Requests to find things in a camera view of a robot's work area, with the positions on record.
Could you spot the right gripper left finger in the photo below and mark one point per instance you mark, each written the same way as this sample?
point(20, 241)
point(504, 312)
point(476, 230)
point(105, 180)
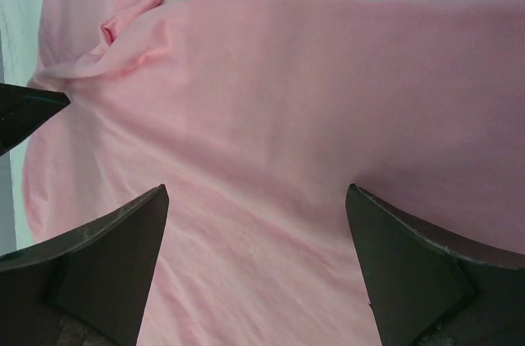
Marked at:
point(89, 285)

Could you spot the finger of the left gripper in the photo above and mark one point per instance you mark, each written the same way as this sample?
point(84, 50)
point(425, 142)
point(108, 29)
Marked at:
point(24, 110)

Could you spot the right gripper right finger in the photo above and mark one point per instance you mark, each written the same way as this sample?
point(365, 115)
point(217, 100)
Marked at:
point(429, 286)

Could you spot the pink t shirt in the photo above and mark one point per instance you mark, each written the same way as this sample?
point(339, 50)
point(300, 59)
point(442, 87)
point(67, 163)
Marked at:
point(257, 115)

